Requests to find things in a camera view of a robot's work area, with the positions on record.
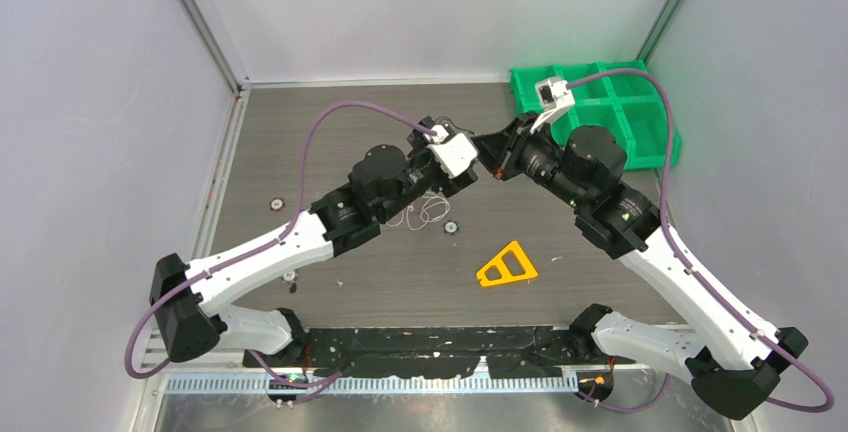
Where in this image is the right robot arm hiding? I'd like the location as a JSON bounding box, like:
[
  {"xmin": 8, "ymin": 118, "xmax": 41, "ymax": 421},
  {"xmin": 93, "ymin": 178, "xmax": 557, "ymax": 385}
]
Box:
[{"xmin": 473, "ymin": 116, "xmax": 808, "ymax": 420}]

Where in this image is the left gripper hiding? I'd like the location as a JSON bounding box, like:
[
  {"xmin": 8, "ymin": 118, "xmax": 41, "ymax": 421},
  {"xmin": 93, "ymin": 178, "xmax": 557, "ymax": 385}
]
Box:
[{"xmin": 378, "ymin": 118, "xmax": 475, "ymax": 222}]

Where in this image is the poker chip centre right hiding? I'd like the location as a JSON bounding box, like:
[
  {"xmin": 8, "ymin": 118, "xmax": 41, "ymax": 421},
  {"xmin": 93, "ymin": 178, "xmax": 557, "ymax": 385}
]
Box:
[{"xmin": 443, "ymin": 220, "xmax": 459, "ymax": 236}]

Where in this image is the left controller board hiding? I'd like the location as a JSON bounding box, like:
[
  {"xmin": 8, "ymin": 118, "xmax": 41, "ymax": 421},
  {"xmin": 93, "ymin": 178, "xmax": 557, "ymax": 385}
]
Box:
[{"xmin": 267, "ymin": 373, "xmax": 311, "ymax": 404}]

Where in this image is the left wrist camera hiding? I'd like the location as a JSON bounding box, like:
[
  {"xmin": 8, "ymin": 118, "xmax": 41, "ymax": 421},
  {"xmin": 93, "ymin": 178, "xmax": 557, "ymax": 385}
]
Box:
[{"xmin": 425, "ymin": 125, "xmax": 478, "ymax": 179}]

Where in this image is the green compartment bin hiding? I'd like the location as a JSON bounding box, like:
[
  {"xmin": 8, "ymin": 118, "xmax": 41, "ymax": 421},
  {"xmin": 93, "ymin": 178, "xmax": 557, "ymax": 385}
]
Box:
[{"xmin": 509, "ymin": 60, "xmax": 667, "ymax": 171}]

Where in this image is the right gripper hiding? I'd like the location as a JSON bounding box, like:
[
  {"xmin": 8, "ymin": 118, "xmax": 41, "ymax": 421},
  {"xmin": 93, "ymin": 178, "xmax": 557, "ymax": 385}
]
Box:
[{"xmin": 468, "ymin": 111, "xmax": 588, "ymax": 211}]

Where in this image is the controller board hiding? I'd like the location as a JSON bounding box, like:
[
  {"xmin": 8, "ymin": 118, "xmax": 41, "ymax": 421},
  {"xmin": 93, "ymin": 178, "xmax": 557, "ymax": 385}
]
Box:
[
  {"xmin": 267, "ymin": 373, "xmax": 311, "ymax": 404},
  {"xmin": 575, "ymin": 371, "xmax": 615, "ymax": 402}
]

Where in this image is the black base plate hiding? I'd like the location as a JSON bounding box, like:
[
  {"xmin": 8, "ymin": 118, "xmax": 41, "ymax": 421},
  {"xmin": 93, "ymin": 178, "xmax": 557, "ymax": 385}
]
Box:
[{"xmin": 291, "ymin": 326, "xmax": 637, "ymax": 381}]

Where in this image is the yellow triangular plastic part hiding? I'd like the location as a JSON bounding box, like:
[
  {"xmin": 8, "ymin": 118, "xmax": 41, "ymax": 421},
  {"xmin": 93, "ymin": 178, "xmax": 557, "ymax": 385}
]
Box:
[{"xmin": 476, "ymin": 240, "xmax": 538, "ymax": 288}]

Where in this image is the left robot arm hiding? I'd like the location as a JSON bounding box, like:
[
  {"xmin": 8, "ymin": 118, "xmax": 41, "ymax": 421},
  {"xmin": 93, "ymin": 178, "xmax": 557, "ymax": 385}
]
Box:
[{"xmin": 149, "ymin": 117, "xmax": 478, "ymax": 366}]

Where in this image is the right controller board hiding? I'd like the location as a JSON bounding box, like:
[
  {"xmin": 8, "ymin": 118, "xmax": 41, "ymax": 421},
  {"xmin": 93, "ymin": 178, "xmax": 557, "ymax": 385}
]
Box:
[{"xmin": 575, "ymin": 371, "xmax": 615, "ymax": 402}]

